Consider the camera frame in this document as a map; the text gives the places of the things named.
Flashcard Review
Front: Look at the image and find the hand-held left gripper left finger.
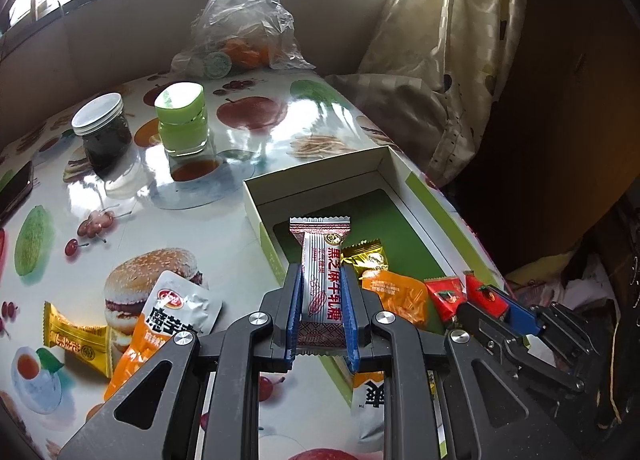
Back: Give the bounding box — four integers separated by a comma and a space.
60, 262, 303, 460

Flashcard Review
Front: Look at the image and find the square yellow snack packet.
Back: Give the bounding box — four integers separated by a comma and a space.
42, 301, 113, 378

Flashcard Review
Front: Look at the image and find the green glass jar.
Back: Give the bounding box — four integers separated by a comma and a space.
154, 82, 213, 157

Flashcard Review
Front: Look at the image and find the dark jar with white lid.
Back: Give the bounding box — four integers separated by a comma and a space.
71, 92, 133, 176

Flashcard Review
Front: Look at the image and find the long yellow gold snack bar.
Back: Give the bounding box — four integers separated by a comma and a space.
344, 239, 390, 277

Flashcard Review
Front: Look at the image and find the round green white lid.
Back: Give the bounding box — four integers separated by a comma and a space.
202, 51, 232, 78

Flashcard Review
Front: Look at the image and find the cream patterned curtain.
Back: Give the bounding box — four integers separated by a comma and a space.
325, 0, 528, 186

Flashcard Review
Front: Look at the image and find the crumpled white paper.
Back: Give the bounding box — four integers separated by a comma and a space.
505, 250, 616, 313

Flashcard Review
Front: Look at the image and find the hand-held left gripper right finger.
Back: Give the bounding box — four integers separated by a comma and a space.
341, 265, 581, 460

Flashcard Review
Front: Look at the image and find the white green cardboard box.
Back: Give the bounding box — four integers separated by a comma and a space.
243, 146, 506, 460

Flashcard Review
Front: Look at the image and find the orange fruit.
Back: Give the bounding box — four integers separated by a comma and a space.
220, 37, 271, 68

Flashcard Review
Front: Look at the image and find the orange white snack packet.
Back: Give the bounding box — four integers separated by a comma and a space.
103, 270, 223, 401
350, 269, 430, 418

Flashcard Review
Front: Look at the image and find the clear plastic bag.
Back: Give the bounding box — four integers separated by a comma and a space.
171, 0, 317, 78

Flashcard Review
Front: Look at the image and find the small red snack packet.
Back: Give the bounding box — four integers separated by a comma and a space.
464, 271, 510, 317
425, 277, 468, 323

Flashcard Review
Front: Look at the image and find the white red candy packet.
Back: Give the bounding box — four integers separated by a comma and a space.
289, 216, 353, 358

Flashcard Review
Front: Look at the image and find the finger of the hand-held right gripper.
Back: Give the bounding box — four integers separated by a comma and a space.
457, 302, 583, 391
496, 289, 551, 338

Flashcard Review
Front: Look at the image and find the dark smartphone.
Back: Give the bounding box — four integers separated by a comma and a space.
0, 160, 35, 226

